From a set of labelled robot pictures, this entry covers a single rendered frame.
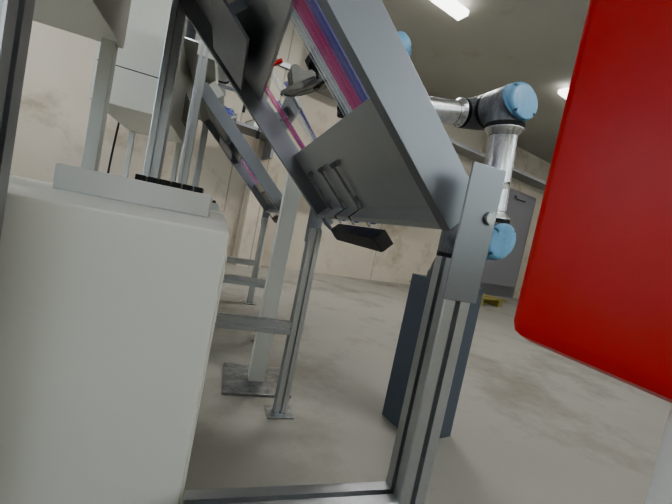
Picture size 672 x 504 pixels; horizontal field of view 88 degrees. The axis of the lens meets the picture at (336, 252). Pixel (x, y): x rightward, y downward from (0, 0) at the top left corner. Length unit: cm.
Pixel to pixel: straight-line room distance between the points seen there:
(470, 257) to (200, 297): 32
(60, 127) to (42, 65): 55
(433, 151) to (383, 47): 14
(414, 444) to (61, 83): 437
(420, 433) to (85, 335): 40
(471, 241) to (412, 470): 30
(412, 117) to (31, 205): 41
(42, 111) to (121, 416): 415
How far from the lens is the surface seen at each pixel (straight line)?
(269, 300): 137
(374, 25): 48
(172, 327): 42
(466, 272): 46
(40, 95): 452
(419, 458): 53
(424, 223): 53
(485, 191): 47
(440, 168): 48
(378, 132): 59
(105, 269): 42
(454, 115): 128
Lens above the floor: 64
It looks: 3 degrees down
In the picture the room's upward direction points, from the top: 12 degrees clockwise
